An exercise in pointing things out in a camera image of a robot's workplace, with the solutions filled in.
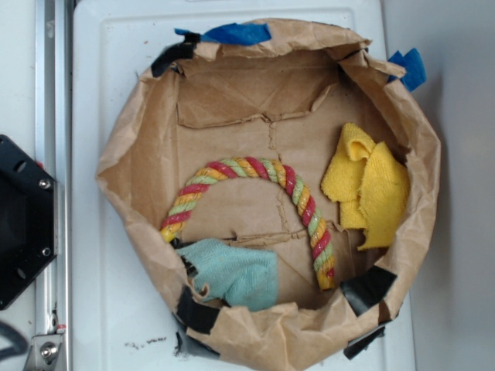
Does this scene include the brown paper bag bin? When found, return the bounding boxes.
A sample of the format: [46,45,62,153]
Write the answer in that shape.
[97,19,441,370]

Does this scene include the aluminium rail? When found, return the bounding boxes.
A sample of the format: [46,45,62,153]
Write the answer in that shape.
[24,1,76,370]

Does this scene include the blue tape piece right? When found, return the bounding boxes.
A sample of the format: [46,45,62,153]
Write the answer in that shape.
[387,48,427,92]

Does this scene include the black tape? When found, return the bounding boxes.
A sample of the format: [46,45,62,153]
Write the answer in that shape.
[176,286,220,335]
[340,266,398,317]
[151,32,201,77]

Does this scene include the black tape bottom left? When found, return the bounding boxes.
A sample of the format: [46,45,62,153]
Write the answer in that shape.
[176,286,220,335]

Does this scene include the multicolored twisted rope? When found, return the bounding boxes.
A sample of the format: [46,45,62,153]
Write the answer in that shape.
[159,155,336,291]

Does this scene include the blue tape piece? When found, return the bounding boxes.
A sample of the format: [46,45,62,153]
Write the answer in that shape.
[175,23,271,46]
[387,48,427,92]

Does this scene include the black tape bottom right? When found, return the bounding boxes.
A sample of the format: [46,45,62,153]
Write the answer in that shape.
[340,266,398,317]

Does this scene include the blue tape piece top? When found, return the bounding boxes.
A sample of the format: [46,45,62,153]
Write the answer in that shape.
[175,23,271,46]

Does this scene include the teal microfiber cloth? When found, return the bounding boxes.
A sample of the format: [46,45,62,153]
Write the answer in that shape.
[176,239,278,311]

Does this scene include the yellow microfiber cloth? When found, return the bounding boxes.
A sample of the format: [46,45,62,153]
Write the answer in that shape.
[320,122,410,251]

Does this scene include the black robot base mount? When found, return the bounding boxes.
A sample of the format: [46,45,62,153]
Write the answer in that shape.
[0,134,56,310]

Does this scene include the white plastic tray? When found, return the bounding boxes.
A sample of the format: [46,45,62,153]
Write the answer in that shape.
[70,0,417,371]

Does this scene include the black tape top left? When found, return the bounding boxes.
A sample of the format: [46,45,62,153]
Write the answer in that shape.
[151,32,201,77]

